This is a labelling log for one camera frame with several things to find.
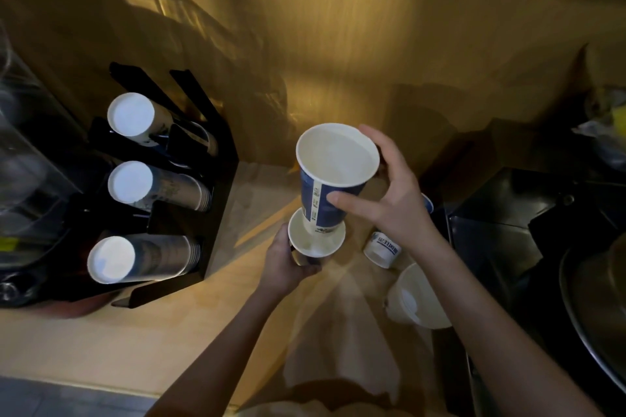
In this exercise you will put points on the person's left hand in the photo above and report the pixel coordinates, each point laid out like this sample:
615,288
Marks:
281,272

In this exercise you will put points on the person's right hand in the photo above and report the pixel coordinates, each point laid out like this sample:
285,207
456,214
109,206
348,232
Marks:
398,209

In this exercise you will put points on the person's left thumb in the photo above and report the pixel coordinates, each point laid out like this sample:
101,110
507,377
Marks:
308,271

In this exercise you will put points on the person's right thumb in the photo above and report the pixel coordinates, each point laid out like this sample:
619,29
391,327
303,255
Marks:
348,200

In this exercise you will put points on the white paper cup with rim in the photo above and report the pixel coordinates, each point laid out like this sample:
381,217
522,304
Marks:
313,243

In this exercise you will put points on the blue and white paper cup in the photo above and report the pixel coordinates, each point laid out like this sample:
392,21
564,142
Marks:
337,157

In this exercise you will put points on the person's right forearm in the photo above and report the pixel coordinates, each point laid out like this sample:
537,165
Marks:
489,333

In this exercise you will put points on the person's left forearm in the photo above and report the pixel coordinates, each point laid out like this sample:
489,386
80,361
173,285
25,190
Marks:
222,358

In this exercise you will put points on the small blue print paper cup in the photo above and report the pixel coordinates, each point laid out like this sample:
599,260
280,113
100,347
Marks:
382,249

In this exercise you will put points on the black cup dispenser rack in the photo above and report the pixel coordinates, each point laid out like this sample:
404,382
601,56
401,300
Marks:
220,216

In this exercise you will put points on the plain white paper cup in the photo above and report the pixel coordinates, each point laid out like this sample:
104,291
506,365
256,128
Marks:
415,297

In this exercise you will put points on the stack of paper cups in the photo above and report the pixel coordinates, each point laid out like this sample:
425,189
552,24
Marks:
112,259
132,183
132,116

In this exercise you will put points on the clear plastic bag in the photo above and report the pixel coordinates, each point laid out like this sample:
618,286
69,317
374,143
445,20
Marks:
606,128

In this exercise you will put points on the round metal bowl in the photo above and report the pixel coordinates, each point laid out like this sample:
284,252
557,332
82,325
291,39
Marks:
596,304

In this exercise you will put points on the clear plastic appliance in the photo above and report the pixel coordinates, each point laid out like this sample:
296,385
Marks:
29,177

